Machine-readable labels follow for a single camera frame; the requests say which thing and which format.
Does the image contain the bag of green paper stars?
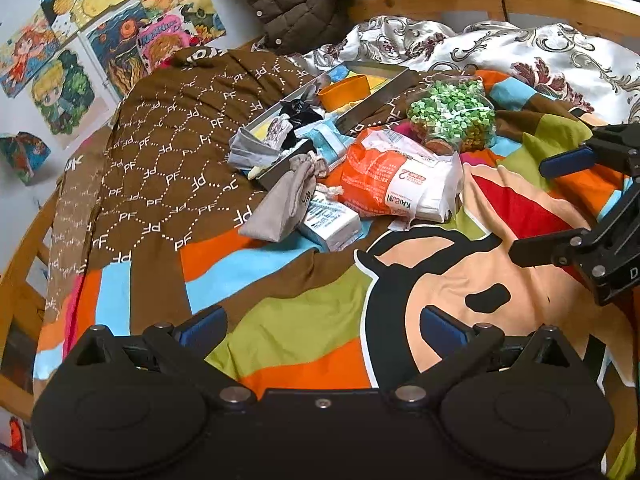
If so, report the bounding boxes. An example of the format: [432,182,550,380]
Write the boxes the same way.
[406,76,497,155]

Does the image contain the blond boy diamond painting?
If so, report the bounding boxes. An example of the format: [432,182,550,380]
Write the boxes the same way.
[30,48,112,148]

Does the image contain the orange elastic band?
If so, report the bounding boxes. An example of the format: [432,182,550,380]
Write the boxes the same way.
[318,74,371,112]

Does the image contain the red haired girl painting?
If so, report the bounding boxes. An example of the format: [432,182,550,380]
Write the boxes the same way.
[1,9,60,98]

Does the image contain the grey face mask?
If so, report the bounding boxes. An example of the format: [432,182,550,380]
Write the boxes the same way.
[228,127,280,171]

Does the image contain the colourful cartoon monkey bedsheet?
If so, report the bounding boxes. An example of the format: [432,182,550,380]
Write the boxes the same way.
[32,70,639,479]

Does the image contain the pink girl diamond painting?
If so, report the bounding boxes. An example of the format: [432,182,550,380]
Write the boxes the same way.
[137,13,200,73]

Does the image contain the curled colourful poster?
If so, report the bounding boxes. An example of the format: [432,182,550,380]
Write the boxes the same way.
[1,131,51,185]

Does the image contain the grey drawstring pouch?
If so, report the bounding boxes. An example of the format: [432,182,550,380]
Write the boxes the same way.
[239,152,329,243]

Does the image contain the brown PF patterned blanket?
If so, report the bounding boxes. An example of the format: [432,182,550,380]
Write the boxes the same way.
[44,48,309,333]

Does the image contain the orange white tissue pack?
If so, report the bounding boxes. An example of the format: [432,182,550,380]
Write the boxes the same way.
[322,128,463,223]

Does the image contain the dark navy cloth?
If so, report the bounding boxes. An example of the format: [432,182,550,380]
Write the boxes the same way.
[279,99,322,150]

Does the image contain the white floral satin quilt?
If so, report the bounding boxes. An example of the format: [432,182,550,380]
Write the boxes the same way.
[293,15,639,124]

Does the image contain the dark night sunflower painting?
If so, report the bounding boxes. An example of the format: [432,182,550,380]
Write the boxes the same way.
[88,2,150,99]

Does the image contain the metal tray with cartoon print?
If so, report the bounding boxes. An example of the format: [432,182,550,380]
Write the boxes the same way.
[228,62,416,188]

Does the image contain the blue white tissue packet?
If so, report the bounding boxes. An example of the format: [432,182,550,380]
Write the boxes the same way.
[297,192,362,252]

